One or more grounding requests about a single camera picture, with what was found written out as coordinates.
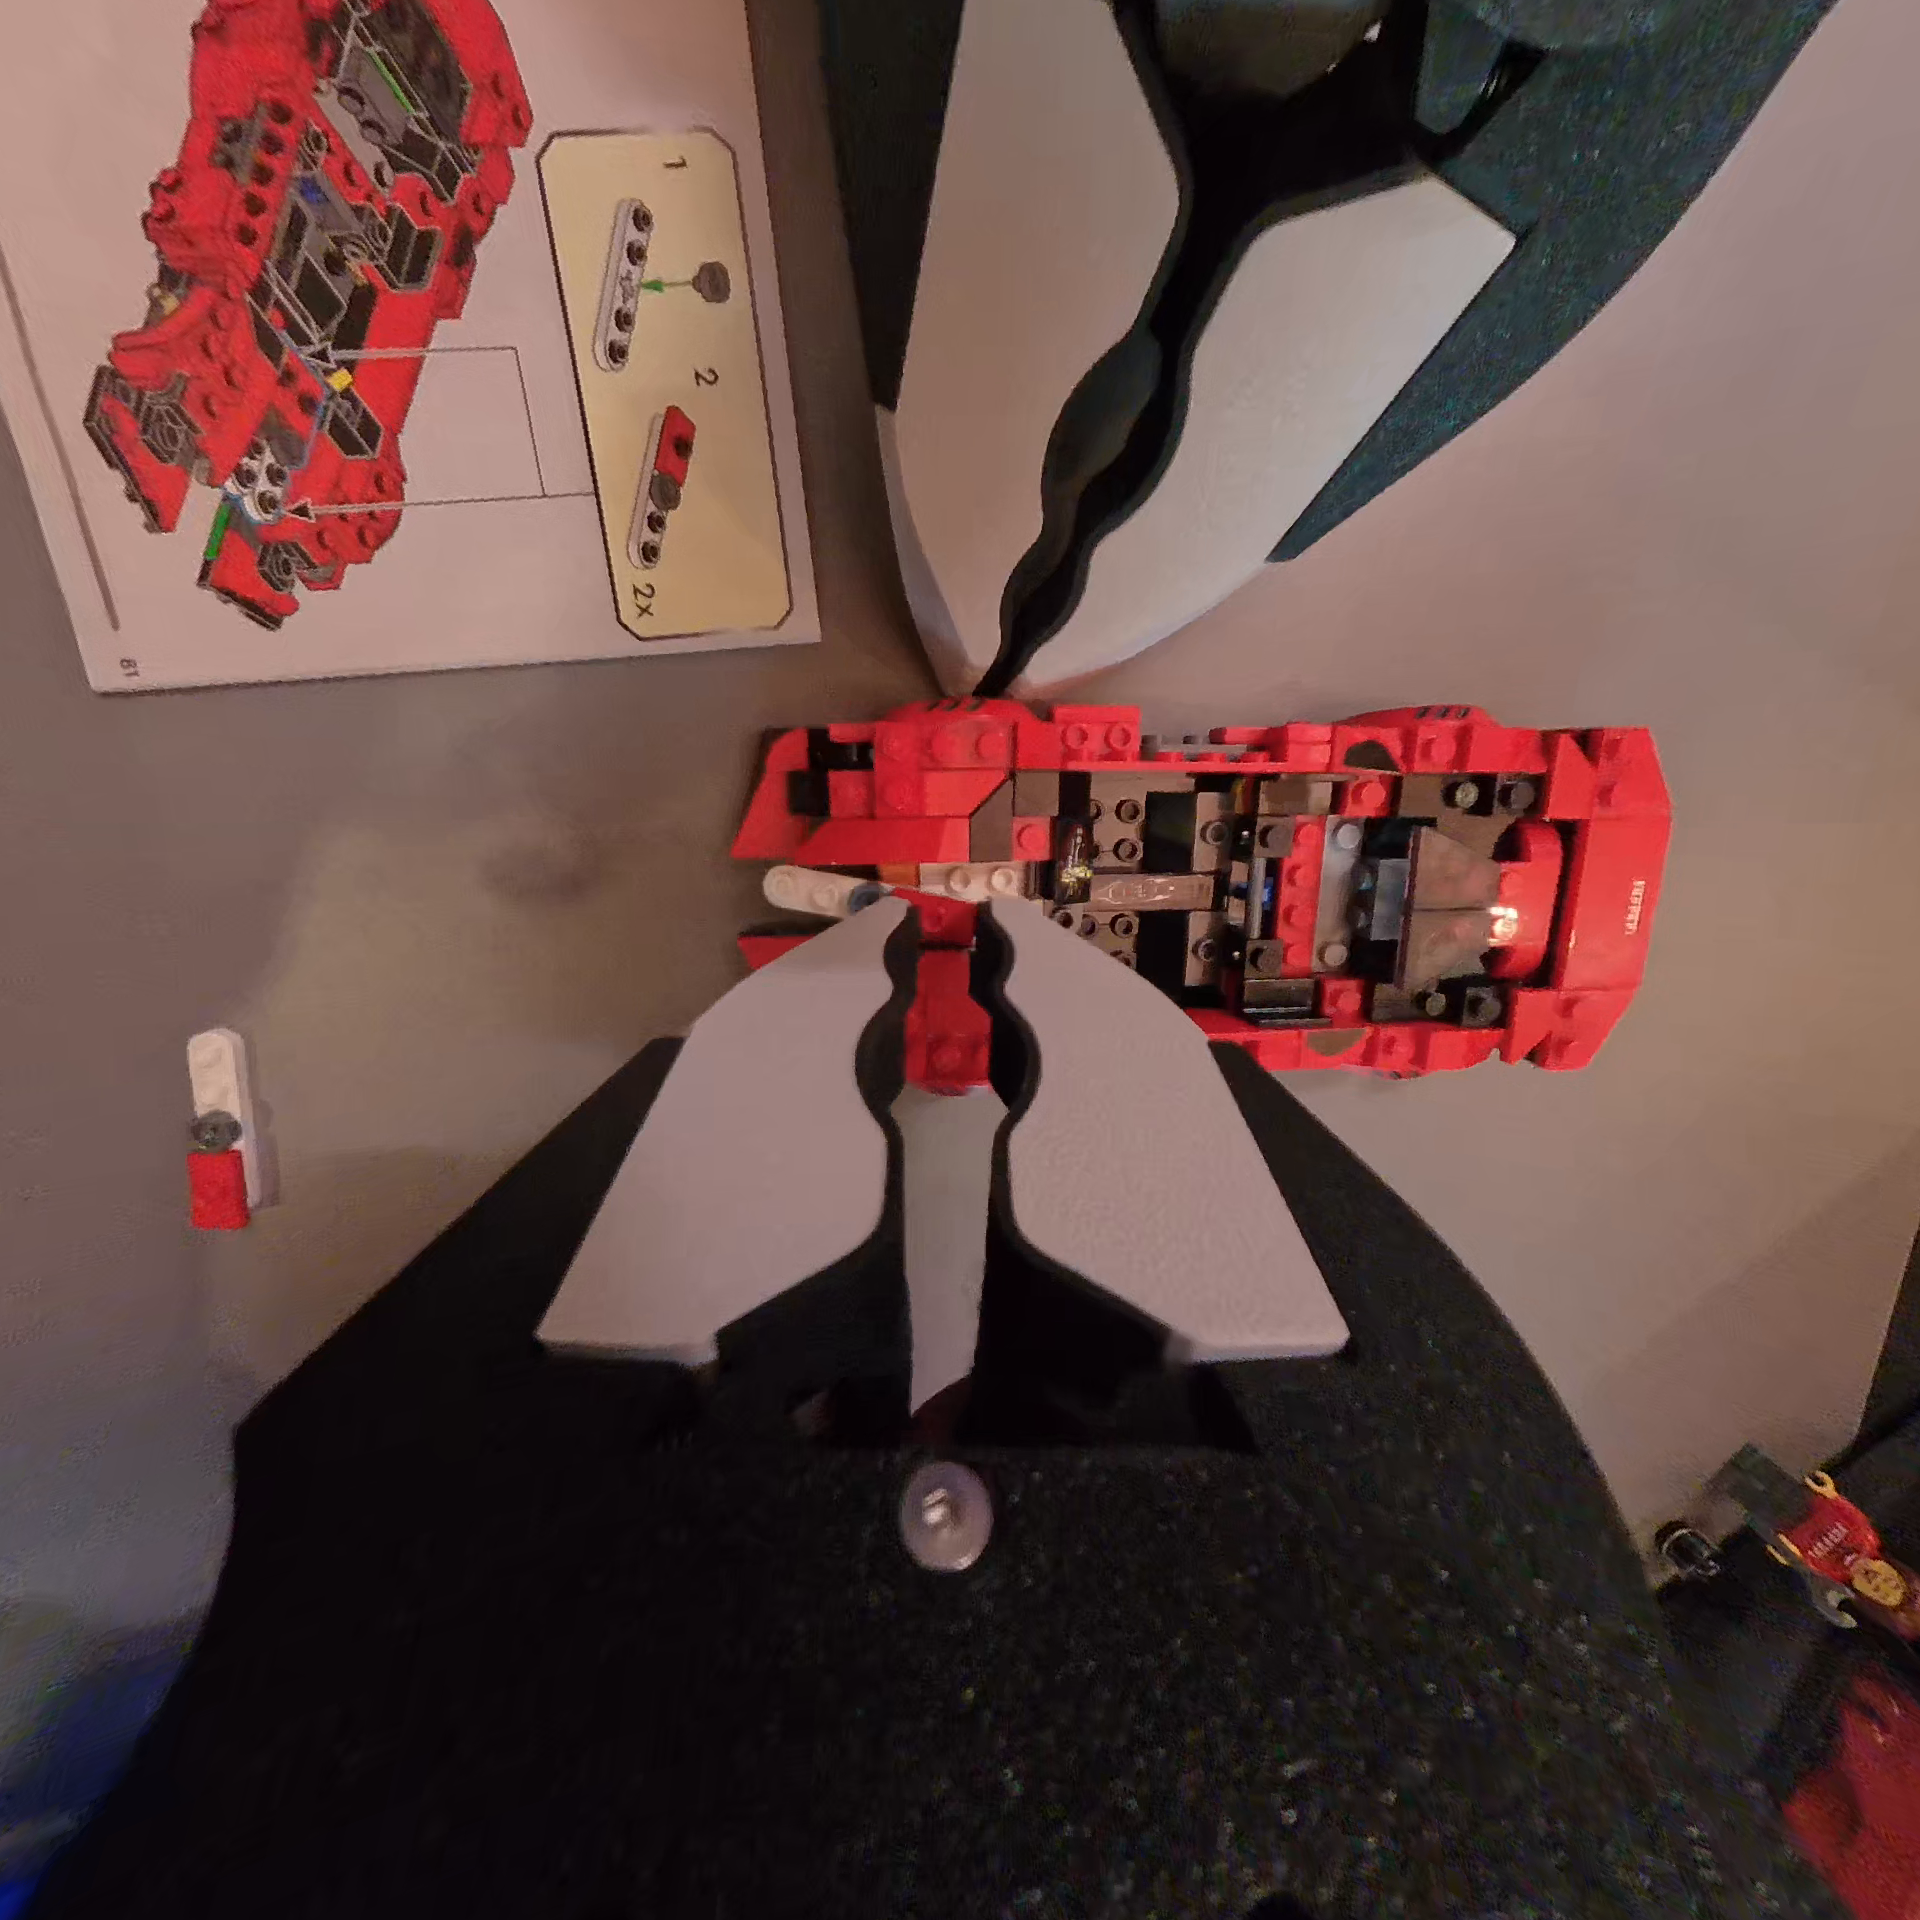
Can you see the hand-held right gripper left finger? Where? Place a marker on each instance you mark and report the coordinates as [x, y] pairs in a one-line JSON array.
[[720, 1171]]

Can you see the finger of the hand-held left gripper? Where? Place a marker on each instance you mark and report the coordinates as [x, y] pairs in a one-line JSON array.
[[1319, 346], [1019, 224]]

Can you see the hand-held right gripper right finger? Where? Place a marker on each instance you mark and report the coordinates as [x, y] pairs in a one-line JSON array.
[[1155, 1171]]

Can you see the white toy beam with pin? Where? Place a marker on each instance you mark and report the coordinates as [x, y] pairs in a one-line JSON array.
[[802, 888]]

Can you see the red toy brick car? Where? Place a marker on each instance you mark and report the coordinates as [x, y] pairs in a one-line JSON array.
[[1604, 839]]

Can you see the white toy beam red brick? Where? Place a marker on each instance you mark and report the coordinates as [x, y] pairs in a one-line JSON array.
[[223, 1072]]

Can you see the dark tray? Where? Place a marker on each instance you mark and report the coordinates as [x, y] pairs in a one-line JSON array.
[[1739, 1666]]

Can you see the red toy minifigure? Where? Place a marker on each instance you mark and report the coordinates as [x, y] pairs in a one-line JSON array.
[[1839, 1546]]

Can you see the toy brick instruction booklet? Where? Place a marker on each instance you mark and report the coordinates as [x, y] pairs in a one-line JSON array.
[[90, 149]]

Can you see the red toy part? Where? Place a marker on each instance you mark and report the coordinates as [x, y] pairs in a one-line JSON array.
[[1867, 1787]]

